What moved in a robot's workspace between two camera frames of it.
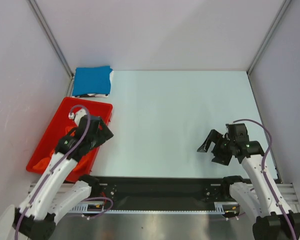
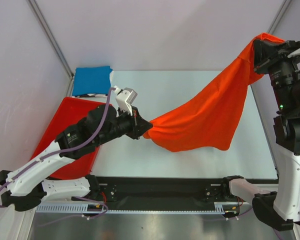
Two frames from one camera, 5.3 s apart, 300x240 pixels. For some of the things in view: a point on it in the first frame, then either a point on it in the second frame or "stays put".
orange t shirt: (43, 164) to (210, 116)
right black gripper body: (223, 144) to (277, 53)
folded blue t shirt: (90, 80) stays put
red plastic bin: (62, 124) stays put
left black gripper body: (102, 135) to (125, 124)
